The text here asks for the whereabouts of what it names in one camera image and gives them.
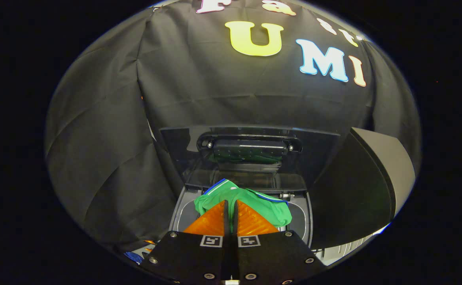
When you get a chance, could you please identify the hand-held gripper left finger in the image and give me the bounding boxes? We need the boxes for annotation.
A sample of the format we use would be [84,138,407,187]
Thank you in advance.
[140,200,231,285]

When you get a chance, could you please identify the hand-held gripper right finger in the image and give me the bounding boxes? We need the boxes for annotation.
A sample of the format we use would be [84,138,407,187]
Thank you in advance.
[233,199,327,285]

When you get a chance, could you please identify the green polo shirt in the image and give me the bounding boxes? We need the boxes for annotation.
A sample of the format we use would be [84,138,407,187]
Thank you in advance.
[194,179,293,233]

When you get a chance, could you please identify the black backdrop cloth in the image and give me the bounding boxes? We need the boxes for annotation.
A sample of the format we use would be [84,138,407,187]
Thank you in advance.
[43,0,421,254]

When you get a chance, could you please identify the grey cabinet with black frame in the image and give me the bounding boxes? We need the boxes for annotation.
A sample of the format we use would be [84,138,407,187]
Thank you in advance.
[310,127,417,266]

